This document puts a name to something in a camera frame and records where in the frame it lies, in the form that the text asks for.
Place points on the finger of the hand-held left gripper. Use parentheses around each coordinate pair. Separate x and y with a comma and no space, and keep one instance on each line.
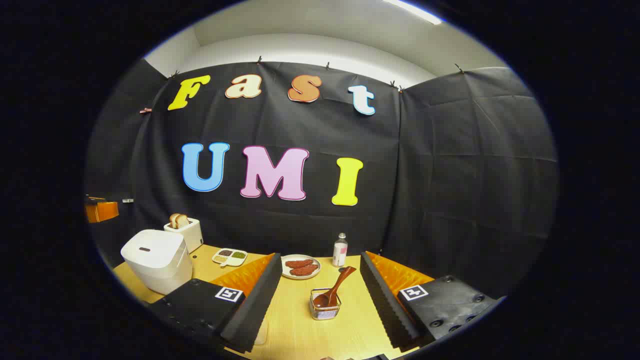
(102,211)

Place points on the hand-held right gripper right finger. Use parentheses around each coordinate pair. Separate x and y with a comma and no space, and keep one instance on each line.
(385,305)

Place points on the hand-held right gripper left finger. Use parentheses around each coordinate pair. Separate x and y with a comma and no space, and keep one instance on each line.
(255,305)

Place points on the brown wooden spoon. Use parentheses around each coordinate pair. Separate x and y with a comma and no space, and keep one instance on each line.
(340,282)

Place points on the white rice cooker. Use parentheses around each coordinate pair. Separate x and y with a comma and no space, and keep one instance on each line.
(157,260)

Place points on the round white plate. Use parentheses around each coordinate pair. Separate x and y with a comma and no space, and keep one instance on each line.
(286,268)

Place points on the white divided grain dish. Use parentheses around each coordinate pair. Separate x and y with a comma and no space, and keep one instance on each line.
(229,253)

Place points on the red meat piece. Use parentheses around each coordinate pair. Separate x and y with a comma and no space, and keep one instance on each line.
(305,271)
(299,263)

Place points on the clear bottle with pink label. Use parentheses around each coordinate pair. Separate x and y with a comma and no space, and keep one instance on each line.
(340,252)

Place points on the toasted bread slice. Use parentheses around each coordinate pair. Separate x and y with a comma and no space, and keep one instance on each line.
(183,220)
(173,220)

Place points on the white toaster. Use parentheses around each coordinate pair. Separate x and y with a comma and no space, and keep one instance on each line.
(192,236)

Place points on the black backdrop cloth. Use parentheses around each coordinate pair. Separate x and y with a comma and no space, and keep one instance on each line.
(425,175)

